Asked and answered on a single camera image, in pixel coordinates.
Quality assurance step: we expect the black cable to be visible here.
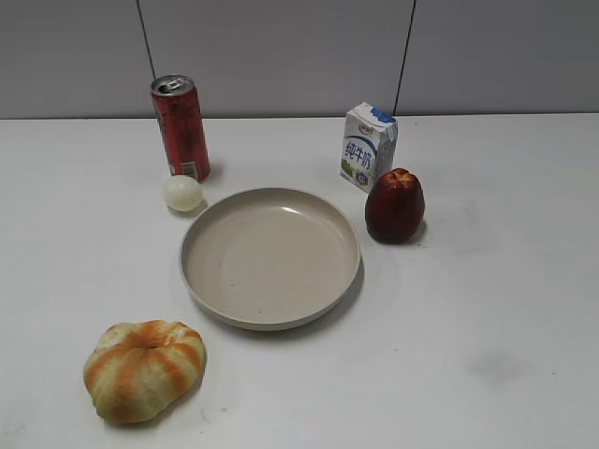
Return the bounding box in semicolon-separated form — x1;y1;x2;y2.
392;0;419;117
136;0;159;80

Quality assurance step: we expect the white egg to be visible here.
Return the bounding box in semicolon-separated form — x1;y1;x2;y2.
162;175;204;212

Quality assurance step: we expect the beige round plate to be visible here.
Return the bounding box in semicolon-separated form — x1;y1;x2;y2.
179;188;363;332

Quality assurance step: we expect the black cable left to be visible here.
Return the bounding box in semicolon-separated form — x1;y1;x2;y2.
136;0;159;80

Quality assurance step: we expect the dark red apple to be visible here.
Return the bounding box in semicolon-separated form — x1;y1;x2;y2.
365;167;425;243

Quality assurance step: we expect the orange striped bread bun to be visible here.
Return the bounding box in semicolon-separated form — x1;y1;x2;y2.
83;320;207;424

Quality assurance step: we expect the black cable right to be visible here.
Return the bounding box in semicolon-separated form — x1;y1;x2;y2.
392;0;419;117

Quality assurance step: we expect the white milk carton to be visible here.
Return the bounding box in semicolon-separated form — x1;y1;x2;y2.
340;102;398;193

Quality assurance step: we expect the red soda can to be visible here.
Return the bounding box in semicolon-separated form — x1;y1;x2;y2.
151;74;211;182

